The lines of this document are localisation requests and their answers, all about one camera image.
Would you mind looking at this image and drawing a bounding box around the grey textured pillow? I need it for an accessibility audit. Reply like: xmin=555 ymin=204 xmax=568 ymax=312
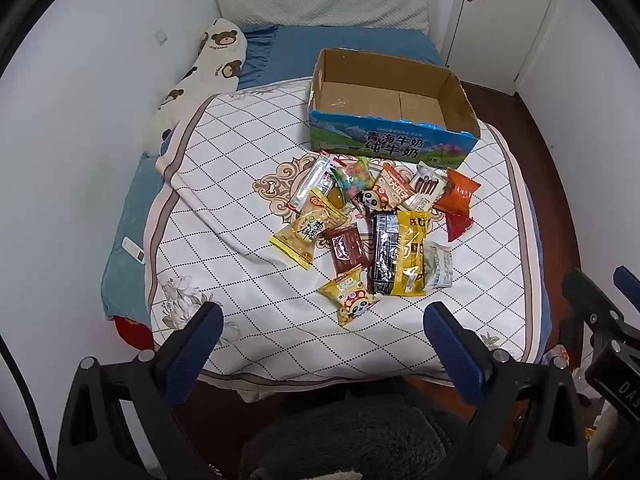
xmin=214 ymin=0 xmax=441 ymax=32

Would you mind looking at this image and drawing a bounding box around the black cable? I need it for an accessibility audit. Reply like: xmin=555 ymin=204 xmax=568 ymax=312
xmin=0 ymin=332 xmax=54 ymax=480

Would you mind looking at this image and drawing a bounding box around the red snack packet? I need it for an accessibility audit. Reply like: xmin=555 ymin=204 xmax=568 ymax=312
xmin=442 ymin=212 xmax=474 ymax=242

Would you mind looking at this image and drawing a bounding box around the maroon snack packet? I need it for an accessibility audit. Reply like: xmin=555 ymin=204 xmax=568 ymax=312
xmin=322 ymin=225 xmax=370 ymax=277

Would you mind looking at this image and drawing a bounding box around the orange jelly cup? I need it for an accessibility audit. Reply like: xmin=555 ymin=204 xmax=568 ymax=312
xmin=325 ymin=187 xmax=351 ymax=211

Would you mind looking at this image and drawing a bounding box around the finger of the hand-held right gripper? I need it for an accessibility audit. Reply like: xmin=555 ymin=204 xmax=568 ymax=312
xmin=561 ymin=268 xmax=625 ymax=334
xmin=613 ymin=265 xmax=640 ymax=312

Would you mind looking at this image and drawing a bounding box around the red object under bed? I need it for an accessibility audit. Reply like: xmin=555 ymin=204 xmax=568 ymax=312
xmin=114 ymin=316 xmax=155 ymax=350

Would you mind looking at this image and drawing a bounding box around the bear print pillow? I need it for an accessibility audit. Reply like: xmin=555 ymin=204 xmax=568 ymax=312
xmin=144 ymin=18 xmax=249 ymax=152

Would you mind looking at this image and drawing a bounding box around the long silver snack packet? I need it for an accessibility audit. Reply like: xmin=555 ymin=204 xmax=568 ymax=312
xmin=287 ymin=151 xmax=347 ymax=214

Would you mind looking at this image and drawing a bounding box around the yellow panda snack packet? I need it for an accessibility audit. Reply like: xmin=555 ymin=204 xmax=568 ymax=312
xmin=317 ymin=265 xmax=382 ymax=327

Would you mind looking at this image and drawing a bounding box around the white checked quilt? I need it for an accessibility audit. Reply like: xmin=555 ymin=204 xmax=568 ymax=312
xmin=147 ymin=77 xmax=544 ymax=397

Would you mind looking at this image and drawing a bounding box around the white remote control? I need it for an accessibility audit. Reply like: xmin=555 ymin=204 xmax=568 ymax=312
xmin=121 ymin=237 xmax=146 ymax=265

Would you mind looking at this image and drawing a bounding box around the black snack packet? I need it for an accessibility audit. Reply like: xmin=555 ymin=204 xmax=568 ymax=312
xmin=367 ymin=210 xmax=402 ymax=297

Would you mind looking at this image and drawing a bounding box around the large yellow snack packet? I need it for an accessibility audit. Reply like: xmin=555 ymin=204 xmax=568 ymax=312
xmin=390 ymin=210 xmax=434 ymax=298

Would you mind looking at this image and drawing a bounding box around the crumpled plastic wrapper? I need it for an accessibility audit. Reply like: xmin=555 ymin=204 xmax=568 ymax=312
xmin=542 ymin=344 xmax=572 ymax=369

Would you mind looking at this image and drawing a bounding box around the colourful candy packet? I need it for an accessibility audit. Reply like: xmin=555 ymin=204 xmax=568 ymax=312
xmin=332 ymin=157 xmax=375 ymax=200

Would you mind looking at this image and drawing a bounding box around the blue printed cardboard box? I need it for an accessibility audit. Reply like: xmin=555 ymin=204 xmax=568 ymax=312
xmin=307 ymin=48 xmax=482 ymax=167

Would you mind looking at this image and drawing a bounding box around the white door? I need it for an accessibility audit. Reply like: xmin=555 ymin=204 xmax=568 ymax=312
xmin=444 ymin=0 xmax=564 ymax=97

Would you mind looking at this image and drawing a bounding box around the yellow biscuit packet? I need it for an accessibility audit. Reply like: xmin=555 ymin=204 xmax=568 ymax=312
xmin=270 ymin=187 xmax=352 ymax=272

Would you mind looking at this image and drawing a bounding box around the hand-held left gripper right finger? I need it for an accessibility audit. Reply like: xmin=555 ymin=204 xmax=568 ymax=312
xmin=423 ymin=302 xmax=587 ymax=480

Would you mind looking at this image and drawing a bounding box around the grey fluffy stool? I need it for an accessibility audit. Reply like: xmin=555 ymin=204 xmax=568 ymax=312
xmin=239 ymin=393 xmax=482 ymax=480

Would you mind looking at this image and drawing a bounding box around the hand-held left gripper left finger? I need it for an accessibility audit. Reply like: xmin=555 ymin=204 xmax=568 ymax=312
xmin=57 ymin=302 xmax=224 ymax=480

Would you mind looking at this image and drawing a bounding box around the white chocolate stick packet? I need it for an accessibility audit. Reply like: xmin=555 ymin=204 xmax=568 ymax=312
xmin=402 ymin=162 xmax=449 ymax=212

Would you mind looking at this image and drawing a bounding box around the orange and white snack packet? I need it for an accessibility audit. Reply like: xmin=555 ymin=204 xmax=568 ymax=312
xmin=372 ymin=162 xmax=417 ymax=209

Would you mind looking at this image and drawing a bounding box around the small panda face packet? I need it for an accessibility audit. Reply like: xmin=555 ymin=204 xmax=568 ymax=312
xmin=357 ymin=187 xmax=390 ymax=212

